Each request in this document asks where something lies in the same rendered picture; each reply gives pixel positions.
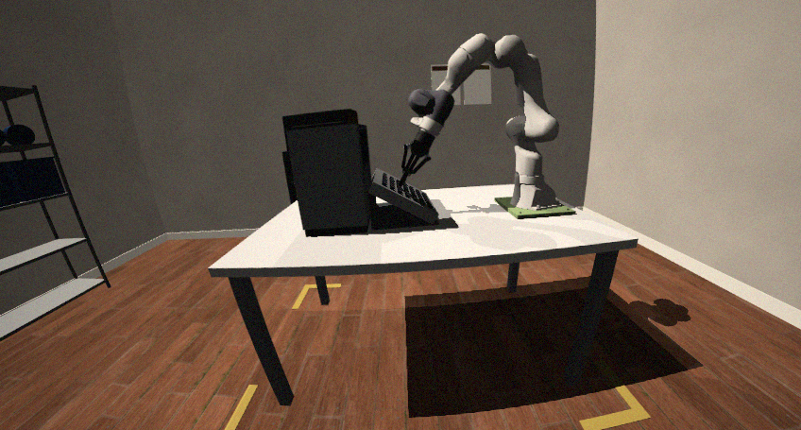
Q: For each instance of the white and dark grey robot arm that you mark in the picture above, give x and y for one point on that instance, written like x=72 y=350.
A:
x=538 y=125

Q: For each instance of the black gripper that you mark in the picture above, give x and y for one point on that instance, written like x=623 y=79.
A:
x=419 y=147

